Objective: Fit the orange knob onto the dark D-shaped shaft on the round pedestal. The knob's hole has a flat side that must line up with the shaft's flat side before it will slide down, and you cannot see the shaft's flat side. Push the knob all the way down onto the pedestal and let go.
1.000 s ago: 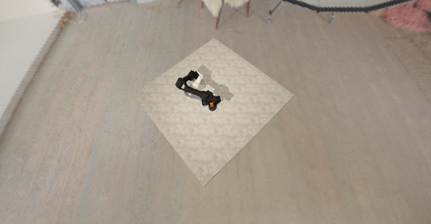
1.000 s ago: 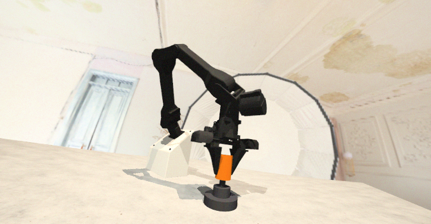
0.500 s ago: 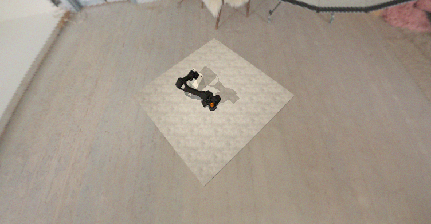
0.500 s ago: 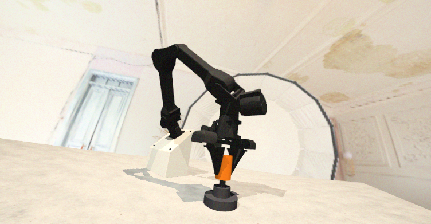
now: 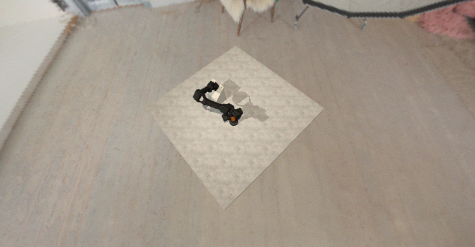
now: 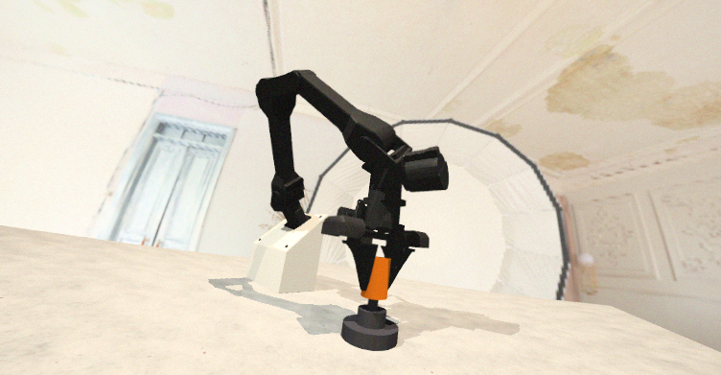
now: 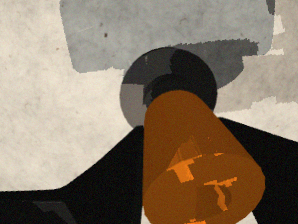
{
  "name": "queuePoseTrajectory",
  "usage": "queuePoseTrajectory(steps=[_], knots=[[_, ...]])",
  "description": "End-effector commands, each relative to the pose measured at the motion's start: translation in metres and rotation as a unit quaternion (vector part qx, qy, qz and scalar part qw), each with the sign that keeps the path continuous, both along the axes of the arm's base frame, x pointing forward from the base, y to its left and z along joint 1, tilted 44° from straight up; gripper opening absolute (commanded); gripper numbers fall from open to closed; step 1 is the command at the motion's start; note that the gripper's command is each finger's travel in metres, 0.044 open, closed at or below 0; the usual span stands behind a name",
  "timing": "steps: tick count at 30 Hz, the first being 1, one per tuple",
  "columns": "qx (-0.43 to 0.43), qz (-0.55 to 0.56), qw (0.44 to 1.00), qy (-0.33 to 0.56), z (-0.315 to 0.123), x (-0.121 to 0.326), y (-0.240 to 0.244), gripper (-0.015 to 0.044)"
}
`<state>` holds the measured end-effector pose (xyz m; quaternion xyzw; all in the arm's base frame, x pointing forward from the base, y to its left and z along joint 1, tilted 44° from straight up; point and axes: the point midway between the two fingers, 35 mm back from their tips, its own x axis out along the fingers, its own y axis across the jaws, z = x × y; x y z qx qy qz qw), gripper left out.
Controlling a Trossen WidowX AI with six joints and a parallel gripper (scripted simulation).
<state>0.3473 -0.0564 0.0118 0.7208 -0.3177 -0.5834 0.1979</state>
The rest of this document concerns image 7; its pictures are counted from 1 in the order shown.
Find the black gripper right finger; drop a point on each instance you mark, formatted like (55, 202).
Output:
(278, 159)

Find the orange knob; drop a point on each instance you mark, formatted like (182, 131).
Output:
(195, 171)

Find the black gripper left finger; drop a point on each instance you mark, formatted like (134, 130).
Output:
(109, 192)

